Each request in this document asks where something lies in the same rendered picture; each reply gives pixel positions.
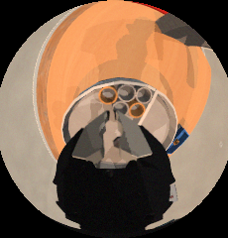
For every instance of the grey metal sleeve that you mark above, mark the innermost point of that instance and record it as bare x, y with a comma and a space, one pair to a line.
146, 97
124, 110
128, 97

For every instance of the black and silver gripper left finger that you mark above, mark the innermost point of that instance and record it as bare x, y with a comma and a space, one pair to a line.
86, 145

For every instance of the grey round turntable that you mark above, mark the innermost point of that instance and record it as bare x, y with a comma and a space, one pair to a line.
161, 119

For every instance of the bronze bushing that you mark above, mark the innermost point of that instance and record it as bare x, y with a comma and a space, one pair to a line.
107, 100
137, 112
176, 141

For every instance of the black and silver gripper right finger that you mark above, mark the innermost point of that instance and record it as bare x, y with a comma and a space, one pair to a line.
137, 143

